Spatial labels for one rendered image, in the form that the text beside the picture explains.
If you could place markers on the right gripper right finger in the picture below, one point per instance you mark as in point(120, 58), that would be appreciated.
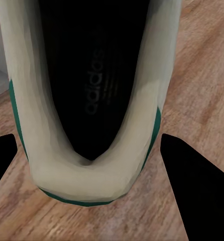
point(198, 187)

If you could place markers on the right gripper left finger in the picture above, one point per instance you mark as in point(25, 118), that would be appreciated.
point(8, 149)

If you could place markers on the gym shoe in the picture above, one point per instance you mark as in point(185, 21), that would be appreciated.
point(88, 82)

